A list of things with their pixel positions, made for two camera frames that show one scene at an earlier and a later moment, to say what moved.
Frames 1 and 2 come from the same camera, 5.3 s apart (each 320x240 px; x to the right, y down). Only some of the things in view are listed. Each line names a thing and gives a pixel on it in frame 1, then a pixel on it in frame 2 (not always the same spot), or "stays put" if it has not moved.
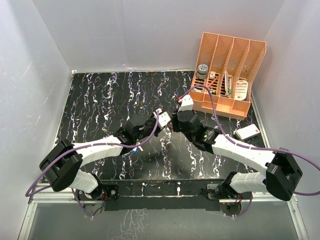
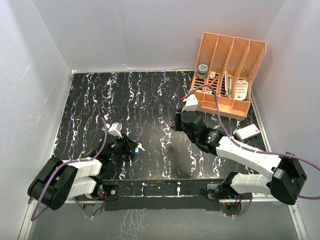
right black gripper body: x=176 y=125 stays put
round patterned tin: x=202 y=71 stays put
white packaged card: x=241 y=89 stays put
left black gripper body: x=149 y=127 → x=121 y=146
